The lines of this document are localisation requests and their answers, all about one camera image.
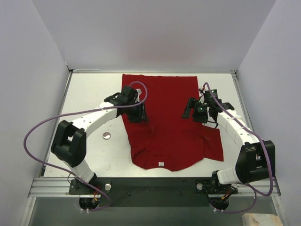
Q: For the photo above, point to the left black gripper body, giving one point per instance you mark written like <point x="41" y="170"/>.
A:
<point x="140" y="113"/>

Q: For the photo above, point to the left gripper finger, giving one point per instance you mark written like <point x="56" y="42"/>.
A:
<point x="142" y="115"/>
<point x="134" y="117"/>

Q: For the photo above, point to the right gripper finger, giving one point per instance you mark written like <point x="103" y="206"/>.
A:
<point x="200" y="116"/>
<point x="190" y="105"/>

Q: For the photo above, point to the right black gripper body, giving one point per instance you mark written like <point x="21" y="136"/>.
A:
<point x="195" y="111"/>

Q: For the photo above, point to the red t-shirt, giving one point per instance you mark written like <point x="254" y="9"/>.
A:
<point x="167" y="140"/>

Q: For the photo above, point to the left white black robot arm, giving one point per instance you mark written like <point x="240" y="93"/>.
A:
<point x="70" y="140"/>

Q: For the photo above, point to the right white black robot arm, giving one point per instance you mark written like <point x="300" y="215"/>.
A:
<point x="256" y="160"/>

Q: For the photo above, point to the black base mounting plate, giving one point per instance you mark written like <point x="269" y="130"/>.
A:
<point x="152" y="192"/>

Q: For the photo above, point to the beige cardboard box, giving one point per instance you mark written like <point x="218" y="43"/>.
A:
<point x="257" y="219"/>

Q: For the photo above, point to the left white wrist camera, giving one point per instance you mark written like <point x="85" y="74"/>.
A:
<point x="139" y="92"/>

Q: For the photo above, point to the aluminium frame rail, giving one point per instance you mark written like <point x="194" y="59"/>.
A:
<point x="59" y="187"/>

